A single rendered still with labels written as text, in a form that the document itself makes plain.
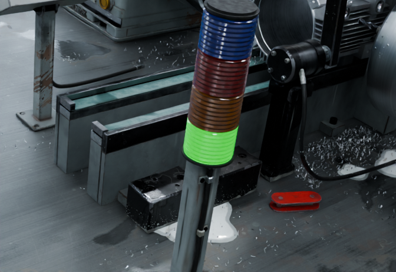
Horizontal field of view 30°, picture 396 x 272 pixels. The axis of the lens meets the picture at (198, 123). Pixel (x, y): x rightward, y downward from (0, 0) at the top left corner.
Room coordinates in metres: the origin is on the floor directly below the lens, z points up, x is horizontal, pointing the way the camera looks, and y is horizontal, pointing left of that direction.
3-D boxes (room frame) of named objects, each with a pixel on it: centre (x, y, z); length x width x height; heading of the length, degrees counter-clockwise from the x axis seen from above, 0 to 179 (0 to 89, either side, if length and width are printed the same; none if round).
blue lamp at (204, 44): (0.75, -0.02, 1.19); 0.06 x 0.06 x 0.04
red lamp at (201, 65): (0.75, -0.02, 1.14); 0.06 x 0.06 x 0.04
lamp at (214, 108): (0.75, -0.02, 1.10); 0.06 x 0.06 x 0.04
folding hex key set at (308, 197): (1.01, -0.18, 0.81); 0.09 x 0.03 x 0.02; 110
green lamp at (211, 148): (0.75, -0.02, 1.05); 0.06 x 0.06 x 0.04
